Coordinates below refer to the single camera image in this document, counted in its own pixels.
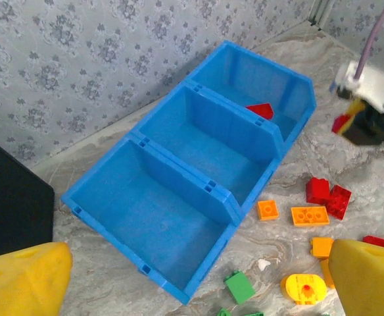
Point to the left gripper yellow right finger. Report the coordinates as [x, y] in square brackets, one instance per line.
[369, 283]

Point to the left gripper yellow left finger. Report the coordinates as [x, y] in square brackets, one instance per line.
[21, 283]

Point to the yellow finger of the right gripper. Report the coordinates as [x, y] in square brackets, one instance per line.
[352, 113]

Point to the long red lego brick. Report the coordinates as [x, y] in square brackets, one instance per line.
[382, 243]

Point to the yellow round lego piece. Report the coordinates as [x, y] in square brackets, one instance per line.
[303, 288]

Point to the red square lego brick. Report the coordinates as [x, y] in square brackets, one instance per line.
[340, 202]

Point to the tall red lego block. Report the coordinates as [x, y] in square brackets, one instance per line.
[317, 191]

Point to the orange lego plate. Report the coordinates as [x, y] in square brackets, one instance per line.
[309, 216]

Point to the green lego block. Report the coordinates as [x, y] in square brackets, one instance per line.
[239, 287]

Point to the green lego piece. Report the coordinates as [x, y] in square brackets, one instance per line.
[223, 312]
[254, 314]

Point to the orange lego block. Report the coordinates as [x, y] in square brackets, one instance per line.
[321, 247]

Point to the black hard case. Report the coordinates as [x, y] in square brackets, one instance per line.
[11, 204]

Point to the red sloped lego piece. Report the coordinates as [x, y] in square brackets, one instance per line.
[261, 110]

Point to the blue plastic bin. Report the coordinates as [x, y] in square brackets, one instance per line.
[165, 230]
[254, 75]
[205, 141]

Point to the small white scrap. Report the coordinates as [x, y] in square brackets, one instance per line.
[263, 264]

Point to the small orange square lego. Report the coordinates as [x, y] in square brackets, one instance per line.
[267, 210]

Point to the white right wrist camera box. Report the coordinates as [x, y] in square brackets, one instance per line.
[369, 84]

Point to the aluminium corner post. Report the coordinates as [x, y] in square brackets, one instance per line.
[320, 11]

